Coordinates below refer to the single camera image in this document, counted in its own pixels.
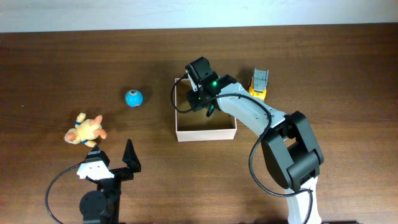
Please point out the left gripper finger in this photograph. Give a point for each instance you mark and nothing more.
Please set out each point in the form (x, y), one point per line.
(96, 154)
(130, 157)

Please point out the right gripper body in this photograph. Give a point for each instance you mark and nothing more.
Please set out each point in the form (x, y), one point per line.
(194, 99)

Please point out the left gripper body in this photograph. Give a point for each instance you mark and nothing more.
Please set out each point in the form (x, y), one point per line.
(114, 184)

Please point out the yellow grey toy truck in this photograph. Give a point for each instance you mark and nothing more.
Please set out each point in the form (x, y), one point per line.
(258, 84)

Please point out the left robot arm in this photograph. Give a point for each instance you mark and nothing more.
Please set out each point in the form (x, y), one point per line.
(102, 205)

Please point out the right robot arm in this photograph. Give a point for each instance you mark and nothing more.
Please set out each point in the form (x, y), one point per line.
(291, 151)

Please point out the yellow plush toy animal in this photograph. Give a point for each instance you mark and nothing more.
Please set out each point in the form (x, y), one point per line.
(86, 131)

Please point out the white cardboard box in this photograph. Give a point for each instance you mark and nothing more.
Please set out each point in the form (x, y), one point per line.
(196, 126)

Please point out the blue toy ball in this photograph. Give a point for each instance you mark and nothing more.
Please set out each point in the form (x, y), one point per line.
(134, 98)

